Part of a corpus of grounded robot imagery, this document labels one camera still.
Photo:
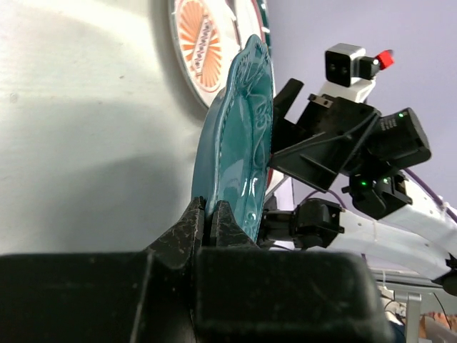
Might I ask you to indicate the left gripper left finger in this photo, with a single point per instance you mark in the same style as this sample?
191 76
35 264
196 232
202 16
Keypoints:
140 296

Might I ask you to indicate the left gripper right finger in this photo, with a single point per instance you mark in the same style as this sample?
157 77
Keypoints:
246 294

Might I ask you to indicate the white orange sunburst plate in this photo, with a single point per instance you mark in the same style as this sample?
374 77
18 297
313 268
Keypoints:
206 39

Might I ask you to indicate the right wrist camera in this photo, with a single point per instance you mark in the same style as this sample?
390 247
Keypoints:
351 73

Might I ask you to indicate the teal scalloped plate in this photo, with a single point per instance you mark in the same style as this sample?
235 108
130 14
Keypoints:
235 143

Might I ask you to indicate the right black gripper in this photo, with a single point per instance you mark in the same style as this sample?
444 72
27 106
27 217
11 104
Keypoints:
317 148

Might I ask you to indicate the white plate green rim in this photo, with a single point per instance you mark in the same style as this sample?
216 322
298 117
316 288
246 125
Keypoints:
252 19

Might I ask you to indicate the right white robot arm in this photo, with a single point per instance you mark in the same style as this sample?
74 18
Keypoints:
395 216

